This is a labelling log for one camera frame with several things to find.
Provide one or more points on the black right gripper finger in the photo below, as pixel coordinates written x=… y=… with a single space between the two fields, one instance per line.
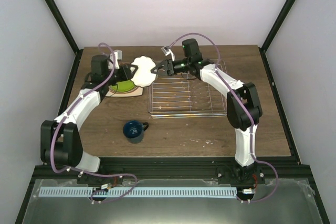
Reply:
x=161 y=65
x=160 y=71

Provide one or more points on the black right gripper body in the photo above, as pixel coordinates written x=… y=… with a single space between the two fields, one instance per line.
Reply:
x=169 y=63

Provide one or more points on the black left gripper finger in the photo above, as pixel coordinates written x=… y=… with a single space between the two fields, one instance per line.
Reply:
x=132 y=68
x=128 y=76

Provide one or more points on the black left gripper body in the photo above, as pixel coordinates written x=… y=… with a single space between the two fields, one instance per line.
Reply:
x=121 y=77

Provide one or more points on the green plate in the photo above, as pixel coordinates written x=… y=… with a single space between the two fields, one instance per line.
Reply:
x=122 y=87

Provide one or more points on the white scalloped bowl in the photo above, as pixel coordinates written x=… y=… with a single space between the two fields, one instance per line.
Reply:
x=143 y=76

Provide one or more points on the floral orange rimmed plate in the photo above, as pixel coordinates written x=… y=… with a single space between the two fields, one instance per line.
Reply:
x=131 y=91

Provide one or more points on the wire dish rack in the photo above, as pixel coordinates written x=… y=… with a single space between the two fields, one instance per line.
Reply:
x=183 y=96

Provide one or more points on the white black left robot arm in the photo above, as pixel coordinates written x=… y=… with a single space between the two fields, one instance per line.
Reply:
x=60 y=143

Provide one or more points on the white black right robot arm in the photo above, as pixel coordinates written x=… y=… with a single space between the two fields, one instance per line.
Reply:
x=242 y=101

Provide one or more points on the square bird pattern plate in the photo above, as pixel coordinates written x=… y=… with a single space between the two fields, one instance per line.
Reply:
x=126 y=95

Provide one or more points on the dark blue mug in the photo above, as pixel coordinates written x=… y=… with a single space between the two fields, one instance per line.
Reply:
x=134 y=131

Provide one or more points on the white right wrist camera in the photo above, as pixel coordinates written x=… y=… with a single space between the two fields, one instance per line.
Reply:
x=168 y=51

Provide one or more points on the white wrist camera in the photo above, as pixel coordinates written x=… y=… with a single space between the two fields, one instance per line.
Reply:
x=117 y=54
x=168 y=51

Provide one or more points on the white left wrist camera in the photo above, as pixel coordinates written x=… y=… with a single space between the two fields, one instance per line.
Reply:
x=117 y=54

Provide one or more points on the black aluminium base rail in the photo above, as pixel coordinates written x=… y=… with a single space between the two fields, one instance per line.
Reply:
x=225 y=169

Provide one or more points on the left black frame post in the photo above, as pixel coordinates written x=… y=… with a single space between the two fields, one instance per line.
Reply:
x=62 y=25

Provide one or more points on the black frame post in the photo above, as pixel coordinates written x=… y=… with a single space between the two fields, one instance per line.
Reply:
x=286 y=8
x=62 y=25

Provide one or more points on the light blue slotted cable duct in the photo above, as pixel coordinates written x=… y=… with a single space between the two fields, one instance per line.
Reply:
x=141 y=192

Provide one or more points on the right black frame post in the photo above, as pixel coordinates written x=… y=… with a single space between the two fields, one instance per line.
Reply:
x=286 y=8

